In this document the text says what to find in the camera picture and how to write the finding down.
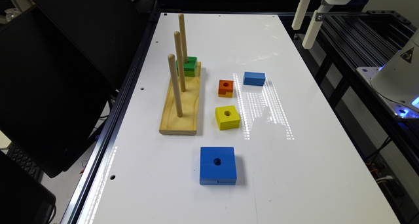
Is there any black aluminium frame rack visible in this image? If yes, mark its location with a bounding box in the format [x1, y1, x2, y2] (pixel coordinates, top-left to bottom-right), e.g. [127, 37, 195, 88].
[279, 11, 418, 171]

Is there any wooden peg base board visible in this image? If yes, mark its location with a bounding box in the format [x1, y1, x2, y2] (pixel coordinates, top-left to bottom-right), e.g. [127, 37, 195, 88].
[158, 61, 202, 136]

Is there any rear wooden peg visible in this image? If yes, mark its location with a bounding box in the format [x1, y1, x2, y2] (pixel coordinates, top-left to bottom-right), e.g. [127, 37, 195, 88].
[178, 13, 189, 64]

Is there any small blue block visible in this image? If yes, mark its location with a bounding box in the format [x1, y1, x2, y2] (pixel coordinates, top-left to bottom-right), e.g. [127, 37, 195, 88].
[243, 72, 266, 86]

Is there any front wooden peg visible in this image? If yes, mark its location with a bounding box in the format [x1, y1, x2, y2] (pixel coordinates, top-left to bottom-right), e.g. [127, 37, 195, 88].
[168, 54, 183, 117]

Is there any green block on peg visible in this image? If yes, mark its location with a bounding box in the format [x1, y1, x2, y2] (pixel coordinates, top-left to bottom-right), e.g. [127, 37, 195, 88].
[183, 56, 198, 77]

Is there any orange block with hole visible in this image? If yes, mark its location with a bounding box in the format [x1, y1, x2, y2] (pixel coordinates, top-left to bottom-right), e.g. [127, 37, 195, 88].
[218, 80, 234, 98]

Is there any yellow block with hole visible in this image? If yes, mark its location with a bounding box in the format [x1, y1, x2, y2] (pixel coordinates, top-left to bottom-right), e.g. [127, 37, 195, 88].
[215, 105, 240, 130]

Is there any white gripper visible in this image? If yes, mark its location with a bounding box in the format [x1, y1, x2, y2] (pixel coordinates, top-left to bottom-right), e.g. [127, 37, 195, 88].
[291, 0, 351, 49]

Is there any middle wooden peg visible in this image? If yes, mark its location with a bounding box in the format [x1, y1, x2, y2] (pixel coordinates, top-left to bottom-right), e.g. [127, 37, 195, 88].
[174, 31, 186, 92]

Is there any black monitor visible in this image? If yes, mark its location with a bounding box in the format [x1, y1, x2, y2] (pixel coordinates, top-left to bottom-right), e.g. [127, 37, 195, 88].
[1, 0, 143, 177]

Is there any wooden peg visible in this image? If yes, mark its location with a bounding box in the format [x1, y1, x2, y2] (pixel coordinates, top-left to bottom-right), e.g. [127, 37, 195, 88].
[178, 13, 189, 64]
[168, 54, 183, 117]
[174, 31, 186, 92]

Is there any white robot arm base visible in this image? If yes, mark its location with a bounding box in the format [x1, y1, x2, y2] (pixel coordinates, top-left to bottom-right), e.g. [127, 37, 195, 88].
[357, 32, 418, 121]

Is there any large blue block with hole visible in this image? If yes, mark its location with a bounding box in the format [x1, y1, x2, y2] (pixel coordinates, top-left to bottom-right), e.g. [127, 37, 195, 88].
[199, 147, 237, 185]

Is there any black keyboard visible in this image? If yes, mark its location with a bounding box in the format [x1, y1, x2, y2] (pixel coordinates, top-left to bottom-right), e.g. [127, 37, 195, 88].
[7, 143, 43, 181]

